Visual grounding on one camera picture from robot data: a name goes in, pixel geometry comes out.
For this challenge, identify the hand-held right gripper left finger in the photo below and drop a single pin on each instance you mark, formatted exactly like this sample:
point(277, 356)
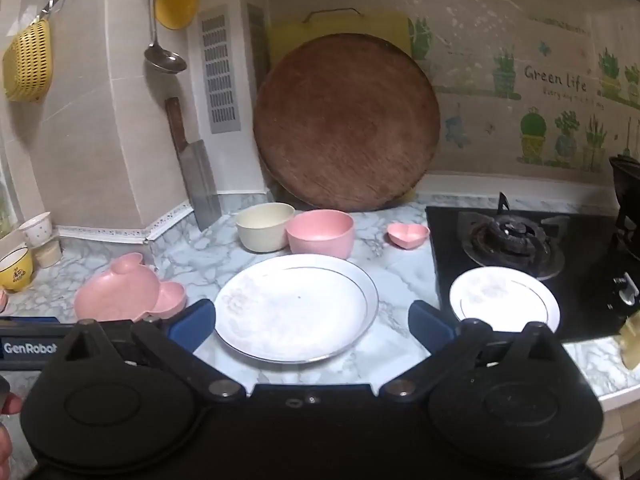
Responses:
point(192, 320)

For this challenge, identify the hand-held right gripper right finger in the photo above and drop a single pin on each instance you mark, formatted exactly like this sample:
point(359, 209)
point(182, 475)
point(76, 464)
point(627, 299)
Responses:
point(429, 322)

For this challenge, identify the small white plate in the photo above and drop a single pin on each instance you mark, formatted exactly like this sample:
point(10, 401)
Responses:
point(502, 297)

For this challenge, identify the pink pig-shaped plate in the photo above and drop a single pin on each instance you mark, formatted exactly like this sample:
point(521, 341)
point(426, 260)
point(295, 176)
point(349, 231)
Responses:
point(120, 290)

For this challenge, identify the large white plate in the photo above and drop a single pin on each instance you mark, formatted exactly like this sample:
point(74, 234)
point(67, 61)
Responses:
point(295, 305)

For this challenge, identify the cream bowl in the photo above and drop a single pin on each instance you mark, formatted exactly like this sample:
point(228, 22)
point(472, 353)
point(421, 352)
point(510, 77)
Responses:
point(262, 230)

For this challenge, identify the pink bowl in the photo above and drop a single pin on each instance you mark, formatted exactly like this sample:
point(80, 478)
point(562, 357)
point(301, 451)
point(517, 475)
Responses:
point(320, 235)

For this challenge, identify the person's left hand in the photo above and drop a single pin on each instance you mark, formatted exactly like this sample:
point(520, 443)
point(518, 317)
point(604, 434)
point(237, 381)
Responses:
point(11, 404)

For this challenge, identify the yellow printed bowl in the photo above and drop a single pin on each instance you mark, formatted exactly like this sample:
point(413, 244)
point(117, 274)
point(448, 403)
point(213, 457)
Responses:
point(15, 272)

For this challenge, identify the pink heart-shaped dish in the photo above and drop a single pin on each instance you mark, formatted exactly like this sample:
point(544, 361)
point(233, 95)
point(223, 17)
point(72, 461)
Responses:
point(407, 235)

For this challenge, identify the small beige cup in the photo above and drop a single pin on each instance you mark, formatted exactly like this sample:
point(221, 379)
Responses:
point(47, 255)

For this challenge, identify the gas burner with pan support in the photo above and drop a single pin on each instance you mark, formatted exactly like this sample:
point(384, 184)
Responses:
point(510, 245)

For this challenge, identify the white dotted cup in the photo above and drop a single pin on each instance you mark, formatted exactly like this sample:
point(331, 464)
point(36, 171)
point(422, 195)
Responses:
point(36, 230)

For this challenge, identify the black gas stove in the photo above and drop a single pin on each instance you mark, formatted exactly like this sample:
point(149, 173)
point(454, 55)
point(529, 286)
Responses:
point(585, 255)

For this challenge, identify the stove control knob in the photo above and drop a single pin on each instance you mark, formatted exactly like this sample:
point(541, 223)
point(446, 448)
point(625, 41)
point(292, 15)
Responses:
point(626, 292)

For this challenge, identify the pale yellow sponge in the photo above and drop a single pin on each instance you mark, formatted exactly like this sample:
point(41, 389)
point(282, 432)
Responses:
point(631, 345)

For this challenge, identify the round wooden chopping board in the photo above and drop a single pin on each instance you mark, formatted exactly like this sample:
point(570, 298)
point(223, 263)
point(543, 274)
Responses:
point(345, 125)

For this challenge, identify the black wok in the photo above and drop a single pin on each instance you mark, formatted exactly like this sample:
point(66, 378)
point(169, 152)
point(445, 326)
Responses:
point(627, 185)

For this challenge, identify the metal ladle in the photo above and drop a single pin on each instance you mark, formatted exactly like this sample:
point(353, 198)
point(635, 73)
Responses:
point(164, 60)

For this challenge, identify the yellow plastic colander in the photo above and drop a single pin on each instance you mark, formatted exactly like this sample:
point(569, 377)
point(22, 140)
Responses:
point(27, 60)

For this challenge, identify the yellow plastic cutting board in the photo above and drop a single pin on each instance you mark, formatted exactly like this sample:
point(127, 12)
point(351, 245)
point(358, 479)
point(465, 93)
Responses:
point(287, 32)

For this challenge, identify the yellow hanging bowl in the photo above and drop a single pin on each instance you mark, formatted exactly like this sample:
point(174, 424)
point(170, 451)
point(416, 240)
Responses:
point(175, 2)

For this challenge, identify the cactus print wall sticker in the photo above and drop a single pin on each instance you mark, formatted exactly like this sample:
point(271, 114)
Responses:
point(530, 110)

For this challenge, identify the grey wall vent grille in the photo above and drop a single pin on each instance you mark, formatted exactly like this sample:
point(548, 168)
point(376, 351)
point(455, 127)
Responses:
point(220, 70)

